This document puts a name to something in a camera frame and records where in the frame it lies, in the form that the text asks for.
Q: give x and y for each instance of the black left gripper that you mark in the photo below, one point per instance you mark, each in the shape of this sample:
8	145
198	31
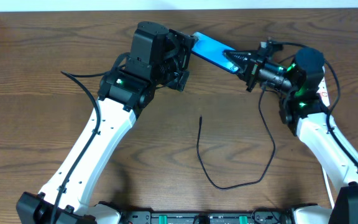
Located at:
184	58

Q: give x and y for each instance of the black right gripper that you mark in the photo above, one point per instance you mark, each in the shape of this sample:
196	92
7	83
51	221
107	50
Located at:
254	69

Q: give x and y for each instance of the blue Galaxy smartphone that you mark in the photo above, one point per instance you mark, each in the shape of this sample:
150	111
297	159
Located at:
212	51

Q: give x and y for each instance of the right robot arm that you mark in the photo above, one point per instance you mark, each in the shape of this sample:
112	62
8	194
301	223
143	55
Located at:
306	114

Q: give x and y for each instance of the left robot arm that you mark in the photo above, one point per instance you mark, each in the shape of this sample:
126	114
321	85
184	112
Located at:
158	58

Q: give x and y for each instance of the white power strip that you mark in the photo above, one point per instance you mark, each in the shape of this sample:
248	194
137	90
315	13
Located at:
323	92

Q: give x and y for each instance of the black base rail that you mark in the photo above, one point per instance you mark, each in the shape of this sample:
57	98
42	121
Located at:
262	216

